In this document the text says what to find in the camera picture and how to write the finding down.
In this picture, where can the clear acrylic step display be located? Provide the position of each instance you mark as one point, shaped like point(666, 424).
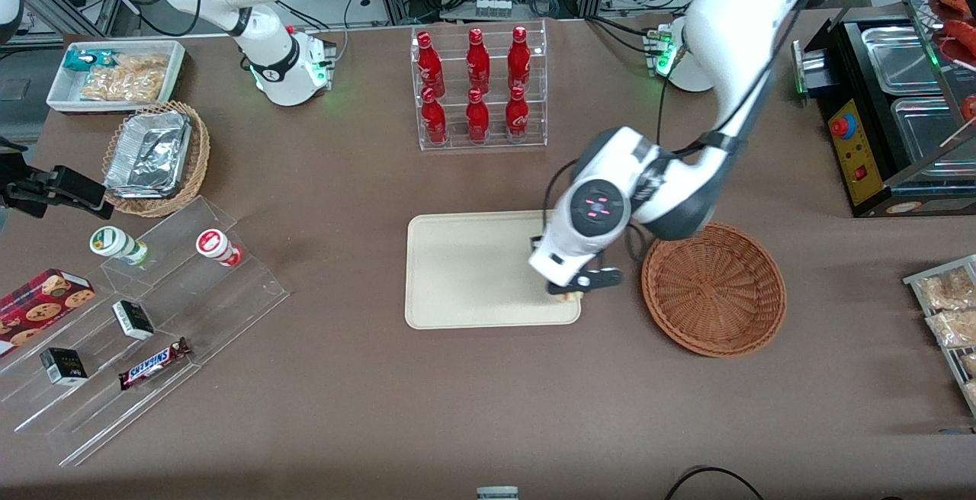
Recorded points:
point(229, 309)

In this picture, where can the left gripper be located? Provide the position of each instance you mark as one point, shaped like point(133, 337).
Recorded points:
point(555, 288)

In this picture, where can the steel warmer pan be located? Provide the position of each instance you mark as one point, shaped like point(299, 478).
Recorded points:
point(926, 134)
point(900, 58)

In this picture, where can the green snack packet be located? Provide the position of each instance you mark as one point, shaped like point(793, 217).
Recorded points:
point(85, 59)

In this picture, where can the small wicker basket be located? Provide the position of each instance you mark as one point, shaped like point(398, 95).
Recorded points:
point(194, 161)

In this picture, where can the small grey device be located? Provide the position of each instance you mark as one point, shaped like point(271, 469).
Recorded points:
point(497, 493)

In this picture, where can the round brown wicker basket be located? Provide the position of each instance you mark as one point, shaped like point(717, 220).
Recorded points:
point(713, 290)

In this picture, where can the snickers chocolate bar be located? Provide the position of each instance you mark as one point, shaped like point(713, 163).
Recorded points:
point(152, 364)

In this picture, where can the triangle sandwich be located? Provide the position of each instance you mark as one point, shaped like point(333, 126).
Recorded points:
point(570, 298)

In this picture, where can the clear bag of crackers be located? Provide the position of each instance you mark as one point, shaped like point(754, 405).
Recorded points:
point(968, 364)
point(955, 328)
point(949, 290)

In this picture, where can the red lid cup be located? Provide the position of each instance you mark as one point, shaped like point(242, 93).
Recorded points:
point(212, 244)

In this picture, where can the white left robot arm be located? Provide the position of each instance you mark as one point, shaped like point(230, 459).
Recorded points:
point(732, 27)

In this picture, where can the clear bag of chips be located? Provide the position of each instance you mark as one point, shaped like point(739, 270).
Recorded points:
point(122, 87)
point(145, 63)

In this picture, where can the black food warmer machine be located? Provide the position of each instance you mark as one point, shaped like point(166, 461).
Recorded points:
point(858, 149)

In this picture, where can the stack of foil trays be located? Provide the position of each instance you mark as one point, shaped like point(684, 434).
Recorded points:
point(149, 153)

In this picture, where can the beige plastic tray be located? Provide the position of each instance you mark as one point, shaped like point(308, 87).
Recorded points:
point(473, 271)

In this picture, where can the red cola bottle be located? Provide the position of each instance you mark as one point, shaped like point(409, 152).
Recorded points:
point(477, 119)
point(517, 115)
point(429, 62)
point(478, 62)
point(519, 58)
point(434, 119)

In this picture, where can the grey snack tray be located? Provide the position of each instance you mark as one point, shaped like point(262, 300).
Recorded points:
point(915, 280)

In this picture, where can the red cookie box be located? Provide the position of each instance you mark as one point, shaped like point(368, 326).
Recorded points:
point(38, 306)

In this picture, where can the clear acrylic bottle rack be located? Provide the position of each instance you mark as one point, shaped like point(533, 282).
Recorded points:
point(457, 142)

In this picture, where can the small black box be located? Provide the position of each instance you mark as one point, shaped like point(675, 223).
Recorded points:
point(63, 366)
point(133, 319)

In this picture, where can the white snack bin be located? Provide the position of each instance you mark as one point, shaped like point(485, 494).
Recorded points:
point(61, 96)

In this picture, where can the green lid cup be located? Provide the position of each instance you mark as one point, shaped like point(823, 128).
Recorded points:
point(110, 242)

